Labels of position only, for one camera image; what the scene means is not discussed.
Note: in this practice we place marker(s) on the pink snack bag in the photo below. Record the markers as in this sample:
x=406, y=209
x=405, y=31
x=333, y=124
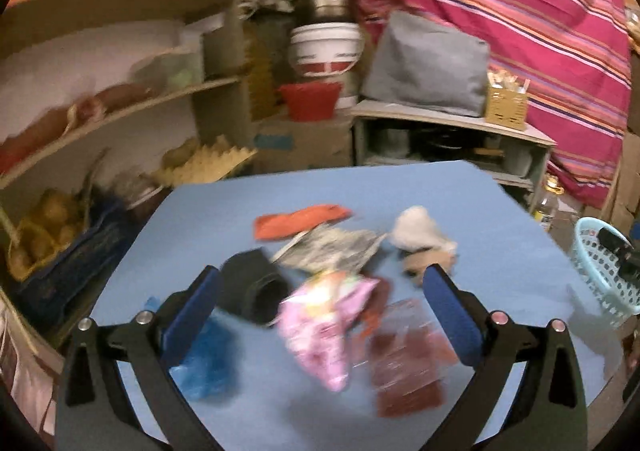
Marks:
x=313, y=322

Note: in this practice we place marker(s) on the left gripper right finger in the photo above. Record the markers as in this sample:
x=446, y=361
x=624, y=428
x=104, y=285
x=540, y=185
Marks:
x=548, y=411

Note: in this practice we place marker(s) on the orange plastic wrapper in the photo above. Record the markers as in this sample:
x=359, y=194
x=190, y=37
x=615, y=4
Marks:
x=278, y=226

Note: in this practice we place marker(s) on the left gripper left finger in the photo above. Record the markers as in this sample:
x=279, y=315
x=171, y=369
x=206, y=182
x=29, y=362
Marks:
x=93, y=410

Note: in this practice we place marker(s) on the white plastic bucket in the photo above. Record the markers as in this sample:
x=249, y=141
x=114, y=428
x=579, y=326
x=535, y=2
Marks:
x=328, y=52

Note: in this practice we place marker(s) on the grey wooden shelf unit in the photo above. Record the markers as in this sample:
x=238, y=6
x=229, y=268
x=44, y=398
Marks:
x=392, y=134

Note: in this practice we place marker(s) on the steel pot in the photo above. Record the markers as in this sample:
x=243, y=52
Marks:
x=319, y=11

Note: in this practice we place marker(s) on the white plastic bag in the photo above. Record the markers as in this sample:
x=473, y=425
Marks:
x=415, y=230

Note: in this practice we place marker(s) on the yellow egg tray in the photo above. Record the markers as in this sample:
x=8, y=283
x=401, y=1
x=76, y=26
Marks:
x=193, y=163

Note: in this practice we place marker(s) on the dark blue plastic crate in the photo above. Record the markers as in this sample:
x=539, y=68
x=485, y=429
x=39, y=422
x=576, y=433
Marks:
x=46, y=295

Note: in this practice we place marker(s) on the printed black white snack bag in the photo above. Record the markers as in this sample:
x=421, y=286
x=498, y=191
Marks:
x=328, y=248

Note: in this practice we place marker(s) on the cooking oil bottle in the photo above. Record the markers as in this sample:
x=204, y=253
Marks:
x=548, y=203

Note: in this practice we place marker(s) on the yellow perforated holder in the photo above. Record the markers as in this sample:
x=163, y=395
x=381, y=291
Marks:
x=507, y=100

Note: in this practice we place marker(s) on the light blue laundry basket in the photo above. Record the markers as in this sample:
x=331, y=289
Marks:
x=598, y=267

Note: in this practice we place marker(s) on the striped pink curtain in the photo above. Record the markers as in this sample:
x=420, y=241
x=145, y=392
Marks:
x=574, y=55

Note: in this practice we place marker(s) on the red plastic bowl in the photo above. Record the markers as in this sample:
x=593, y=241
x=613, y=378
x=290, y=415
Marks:
x=311, y=101

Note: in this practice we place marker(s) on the grey fabric cover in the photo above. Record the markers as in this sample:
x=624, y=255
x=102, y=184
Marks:
x=422, y=64

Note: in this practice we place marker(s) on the maroon scouring pad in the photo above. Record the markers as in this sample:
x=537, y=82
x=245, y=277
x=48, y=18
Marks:
x=407, y=357

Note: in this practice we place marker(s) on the blue plastic bag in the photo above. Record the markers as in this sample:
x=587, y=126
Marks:
x=207, y=372

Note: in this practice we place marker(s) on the curved wooden shelf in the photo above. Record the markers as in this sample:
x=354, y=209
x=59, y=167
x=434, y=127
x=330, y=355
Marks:
x=83, y=131

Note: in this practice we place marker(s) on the brown paper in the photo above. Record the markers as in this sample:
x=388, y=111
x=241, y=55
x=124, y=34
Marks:
x=415, y=264

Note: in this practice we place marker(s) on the cardboard box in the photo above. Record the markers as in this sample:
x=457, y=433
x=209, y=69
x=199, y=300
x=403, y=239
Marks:
x=287, y=146

